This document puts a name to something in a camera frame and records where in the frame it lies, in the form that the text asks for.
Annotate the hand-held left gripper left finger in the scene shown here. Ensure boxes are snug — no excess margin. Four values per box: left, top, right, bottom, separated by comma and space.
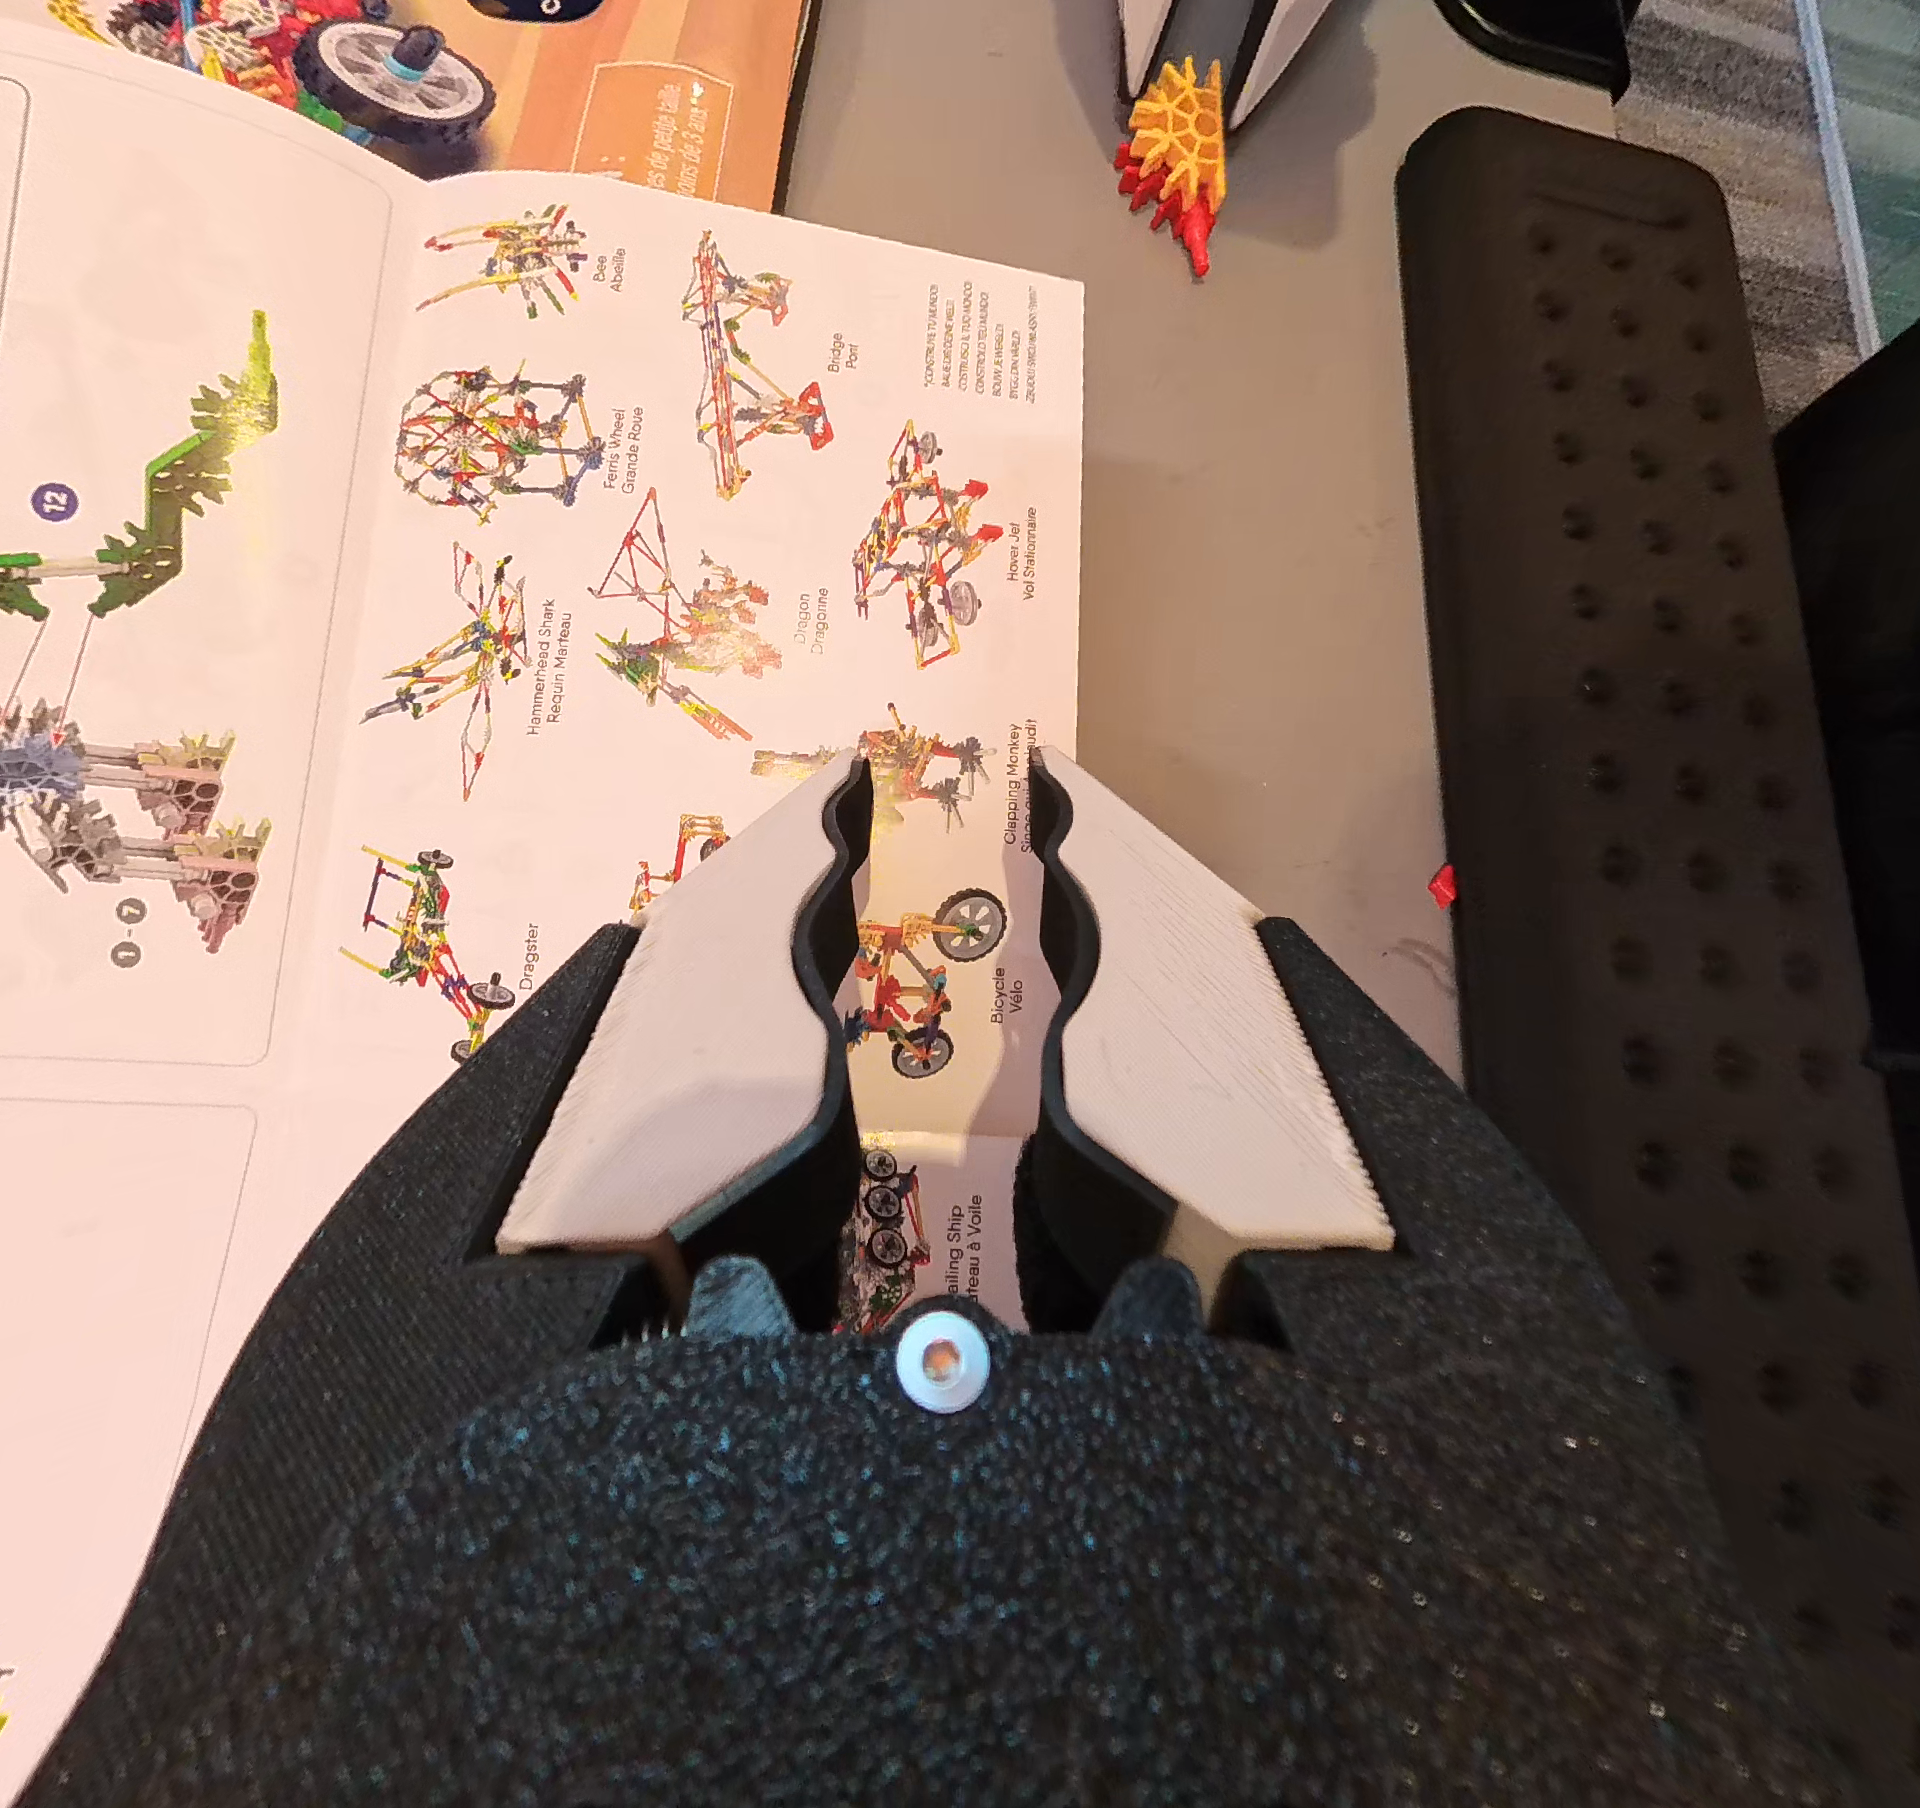
493, 754, 874, 1260

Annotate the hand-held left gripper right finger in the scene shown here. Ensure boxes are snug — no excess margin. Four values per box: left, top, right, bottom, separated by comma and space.
1026, 745, 1396, 1260

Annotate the yellow connector piece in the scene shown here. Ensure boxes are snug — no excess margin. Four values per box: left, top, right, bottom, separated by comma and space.
1128, 54, 1235, 200

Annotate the red connector piece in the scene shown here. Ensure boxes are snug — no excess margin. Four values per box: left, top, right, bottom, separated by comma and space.
1113, 141, 1219, 285

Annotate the white building instruction booklet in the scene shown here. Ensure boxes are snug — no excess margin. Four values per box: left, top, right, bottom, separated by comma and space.
0, 17, 1087, 1750

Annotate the black perforated chair armrest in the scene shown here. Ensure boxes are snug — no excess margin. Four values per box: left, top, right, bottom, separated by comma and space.
1394, 106, 1920, 1808

